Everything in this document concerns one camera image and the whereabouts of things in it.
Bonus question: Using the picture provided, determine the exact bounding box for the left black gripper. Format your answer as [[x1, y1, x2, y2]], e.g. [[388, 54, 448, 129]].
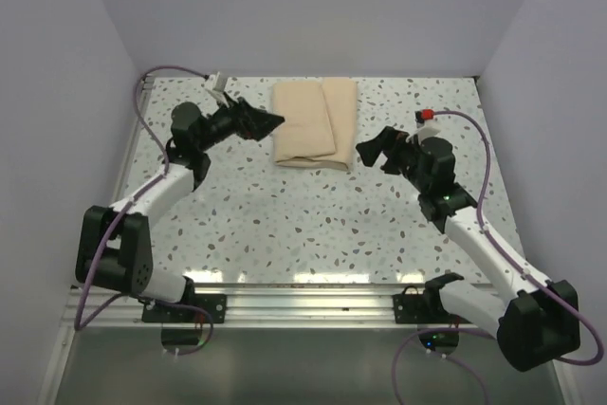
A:
[[196, 93, 284, 154]]

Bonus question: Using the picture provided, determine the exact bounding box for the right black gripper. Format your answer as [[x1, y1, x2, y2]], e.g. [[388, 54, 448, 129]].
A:
[[356, 126, 430, 193]]

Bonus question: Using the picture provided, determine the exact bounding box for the beige cloth wrap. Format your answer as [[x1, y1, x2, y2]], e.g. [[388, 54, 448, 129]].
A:
[[271, 78, 358, 172]]

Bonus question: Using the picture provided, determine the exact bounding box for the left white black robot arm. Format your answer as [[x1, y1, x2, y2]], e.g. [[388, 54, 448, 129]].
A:
[[75, 96, 285, 322]]

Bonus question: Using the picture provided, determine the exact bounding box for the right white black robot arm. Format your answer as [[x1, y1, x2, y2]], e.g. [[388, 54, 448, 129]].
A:
[[356, 127, 580, 372]]

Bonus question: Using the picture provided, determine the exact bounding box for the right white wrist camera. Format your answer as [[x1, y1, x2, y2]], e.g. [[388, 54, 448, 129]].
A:
[[414, 109, 440, 143]]

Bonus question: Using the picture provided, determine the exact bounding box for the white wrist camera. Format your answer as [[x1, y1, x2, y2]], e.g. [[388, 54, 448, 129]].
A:
[[205, 72, 234, 108], [414, 109, 440, 143]]

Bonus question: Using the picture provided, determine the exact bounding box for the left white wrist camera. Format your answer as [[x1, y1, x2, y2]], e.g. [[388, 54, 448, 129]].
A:
[[205, 72, 234, 108]]

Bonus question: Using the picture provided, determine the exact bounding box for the aluminium left side rail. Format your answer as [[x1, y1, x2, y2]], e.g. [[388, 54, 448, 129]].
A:
[[110, 73, 155, 202]]

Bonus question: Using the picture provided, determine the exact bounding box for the aluminium rail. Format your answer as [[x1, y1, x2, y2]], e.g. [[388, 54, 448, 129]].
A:
[[110, 73, 155, 202], [60, 284, 422, 329]]

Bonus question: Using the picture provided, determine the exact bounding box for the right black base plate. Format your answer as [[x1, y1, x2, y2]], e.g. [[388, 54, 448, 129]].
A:
[[392, 285, 466, 325]]

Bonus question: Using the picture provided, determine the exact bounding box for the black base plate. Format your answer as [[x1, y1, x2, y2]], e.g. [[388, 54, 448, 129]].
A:
[[392, 285, 466, 325], [141, 293, 228, 324]]

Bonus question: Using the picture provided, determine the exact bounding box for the aluminium front rail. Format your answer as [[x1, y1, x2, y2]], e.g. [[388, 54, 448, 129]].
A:
[[60, 284, 422, 329]]

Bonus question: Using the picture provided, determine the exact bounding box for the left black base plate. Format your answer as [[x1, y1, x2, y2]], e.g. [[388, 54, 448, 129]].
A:
[[141, 293, 228, 324]]

